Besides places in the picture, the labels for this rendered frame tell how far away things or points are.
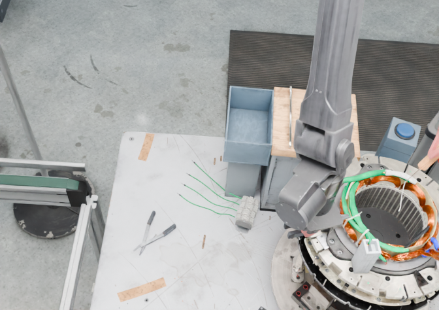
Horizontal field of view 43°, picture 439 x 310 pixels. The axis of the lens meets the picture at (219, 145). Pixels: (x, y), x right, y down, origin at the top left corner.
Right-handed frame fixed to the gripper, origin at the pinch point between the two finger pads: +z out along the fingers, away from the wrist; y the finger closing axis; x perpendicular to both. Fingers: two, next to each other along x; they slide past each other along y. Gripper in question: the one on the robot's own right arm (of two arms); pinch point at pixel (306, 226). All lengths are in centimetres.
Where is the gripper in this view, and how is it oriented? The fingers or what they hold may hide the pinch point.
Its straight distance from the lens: 105.8
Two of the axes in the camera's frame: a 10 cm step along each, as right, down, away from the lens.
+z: -0.5, 5.9, 8.1
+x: 9.6, -1.9, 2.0
